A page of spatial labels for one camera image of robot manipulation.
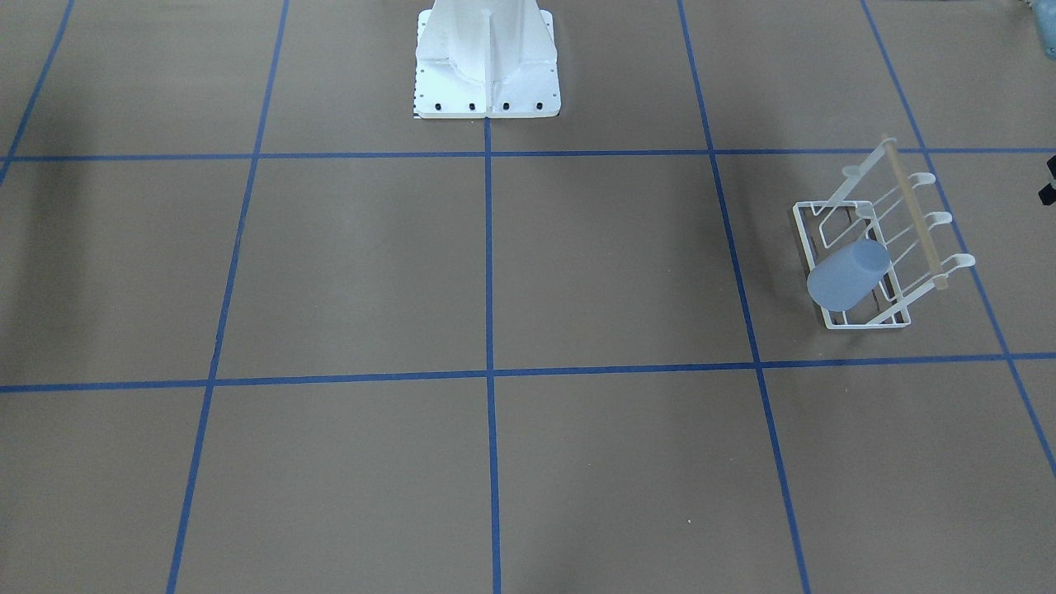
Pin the white wire cup holder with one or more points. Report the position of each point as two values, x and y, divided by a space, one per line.
879 199

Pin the light blue plastic cup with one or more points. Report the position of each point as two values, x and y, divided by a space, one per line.
841 281

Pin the black gripper at holder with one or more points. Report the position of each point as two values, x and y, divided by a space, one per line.
1047 193

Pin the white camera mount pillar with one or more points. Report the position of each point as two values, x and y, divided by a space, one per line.
486 59

